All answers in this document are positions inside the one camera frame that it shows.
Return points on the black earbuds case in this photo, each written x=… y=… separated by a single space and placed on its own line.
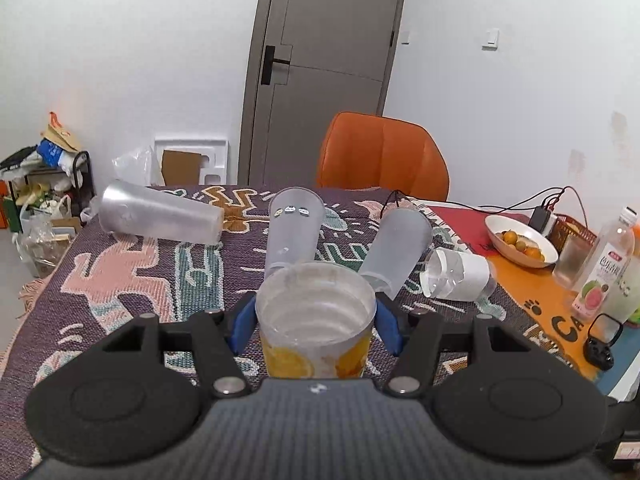
x=603 y=333

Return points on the clear cup with white label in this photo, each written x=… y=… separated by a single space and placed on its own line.
x=457 y=276

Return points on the pale green drink bottle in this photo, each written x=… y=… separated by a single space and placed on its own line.
x=623 y=303

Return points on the brown wicker basket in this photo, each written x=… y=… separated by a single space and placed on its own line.
x=566 y=226

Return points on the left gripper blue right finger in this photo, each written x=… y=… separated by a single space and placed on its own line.
x=415 y=341

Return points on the grey door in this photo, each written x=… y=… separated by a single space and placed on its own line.
x=341 y=53

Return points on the drinking glass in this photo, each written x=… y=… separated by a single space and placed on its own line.
x=571 y=259

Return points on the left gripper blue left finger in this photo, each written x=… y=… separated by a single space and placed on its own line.
x=217 y=338

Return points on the frosted cup far left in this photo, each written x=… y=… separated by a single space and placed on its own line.
x=131 y=209

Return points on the frosted cup centre right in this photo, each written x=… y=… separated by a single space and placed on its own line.
x=402 y=238

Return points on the pink guava drink bottle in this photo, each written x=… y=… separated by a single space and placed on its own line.
x=604 y=264

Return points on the vitamin C label plastic cup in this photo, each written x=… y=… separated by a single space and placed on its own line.
x=315 y=321

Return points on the orange cartoon table mat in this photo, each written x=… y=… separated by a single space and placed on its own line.
x=546 y=303

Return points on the black charger block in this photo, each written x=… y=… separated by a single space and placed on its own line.
x=539 y=218

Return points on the cluttered storage rack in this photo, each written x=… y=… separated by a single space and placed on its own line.
x=45 y=188

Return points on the orange chair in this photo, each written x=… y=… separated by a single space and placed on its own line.
x=363 y=151

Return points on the frosted cup with stickers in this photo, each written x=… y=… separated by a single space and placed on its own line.
x=295 y=218

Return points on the white foam packaging tray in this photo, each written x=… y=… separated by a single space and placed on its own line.
x=189 y=159

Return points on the white fruit bowl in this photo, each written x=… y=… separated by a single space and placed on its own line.
x=520 y=243

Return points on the black door handle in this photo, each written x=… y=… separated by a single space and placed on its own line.
x=268 y=62

